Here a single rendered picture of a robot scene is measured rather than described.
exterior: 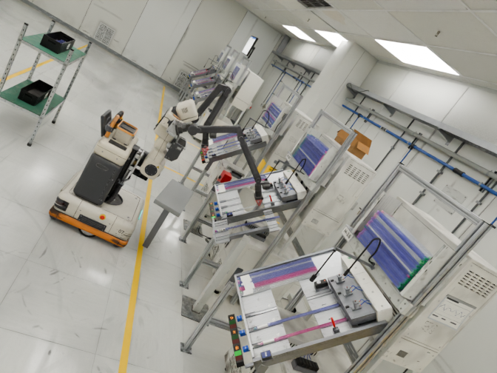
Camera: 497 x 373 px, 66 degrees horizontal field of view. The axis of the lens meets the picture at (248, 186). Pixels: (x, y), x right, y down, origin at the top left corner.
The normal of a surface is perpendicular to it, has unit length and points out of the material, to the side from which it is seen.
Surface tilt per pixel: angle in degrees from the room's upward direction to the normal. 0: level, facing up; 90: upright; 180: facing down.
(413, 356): 90
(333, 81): 90
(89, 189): 90
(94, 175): 90
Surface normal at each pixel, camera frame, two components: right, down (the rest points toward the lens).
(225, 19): 0.17, 0.41
